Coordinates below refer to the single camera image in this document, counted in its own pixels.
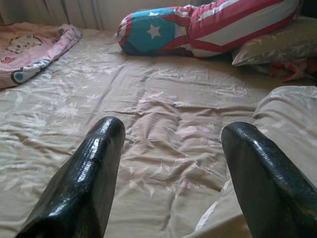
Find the beige floral bed sheet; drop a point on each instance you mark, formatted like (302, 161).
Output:
(161, 99)

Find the orange red cloth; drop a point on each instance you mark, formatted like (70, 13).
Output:
(284, 69)

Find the star and stripes bolster pillow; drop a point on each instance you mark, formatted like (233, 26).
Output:
(198, 29)

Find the pink cartoon print blanket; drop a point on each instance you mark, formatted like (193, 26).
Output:
(29, 52)

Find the folded beige floral blanket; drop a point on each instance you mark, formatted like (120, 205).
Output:
(284, 111)

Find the grey curtain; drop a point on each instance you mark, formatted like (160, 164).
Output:
(74, 12)

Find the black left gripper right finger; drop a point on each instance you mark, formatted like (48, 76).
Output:
(267, 178)

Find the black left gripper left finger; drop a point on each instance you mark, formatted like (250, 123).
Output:
(81, 178)

